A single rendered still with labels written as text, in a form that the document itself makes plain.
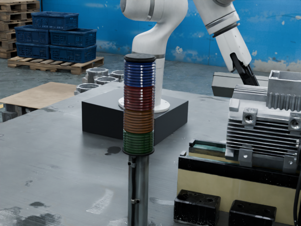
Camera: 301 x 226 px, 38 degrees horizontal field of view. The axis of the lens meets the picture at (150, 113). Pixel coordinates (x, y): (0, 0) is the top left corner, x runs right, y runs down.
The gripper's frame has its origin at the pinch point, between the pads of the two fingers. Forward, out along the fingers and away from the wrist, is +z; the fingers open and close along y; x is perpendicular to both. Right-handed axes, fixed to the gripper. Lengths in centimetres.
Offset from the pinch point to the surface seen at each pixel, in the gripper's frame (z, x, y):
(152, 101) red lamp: -10.0, -10.3, 36.5
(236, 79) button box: -0.8, -6.9, -16.5
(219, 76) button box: -3.4, -11.1, -16.6
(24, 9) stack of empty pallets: -186, -390, -506
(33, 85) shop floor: -57, -318, -338
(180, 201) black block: 15.4, -21.9, 22.4
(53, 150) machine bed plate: -5, -69, -4
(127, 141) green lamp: -5.0, -17.9, 38.6
